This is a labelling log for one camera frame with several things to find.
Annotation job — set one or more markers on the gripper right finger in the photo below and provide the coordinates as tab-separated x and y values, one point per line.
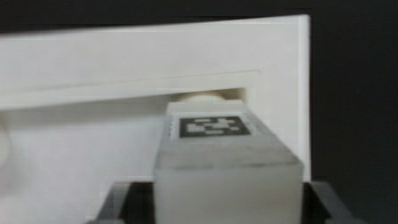
323	208

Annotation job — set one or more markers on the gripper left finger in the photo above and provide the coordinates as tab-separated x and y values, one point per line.
128	205

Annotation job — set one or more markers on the white table leg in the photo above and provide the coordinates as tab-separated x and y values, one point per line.
227	172

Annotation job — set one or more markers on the white square tabletop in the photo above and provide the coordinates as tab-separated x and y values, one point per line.
87	83

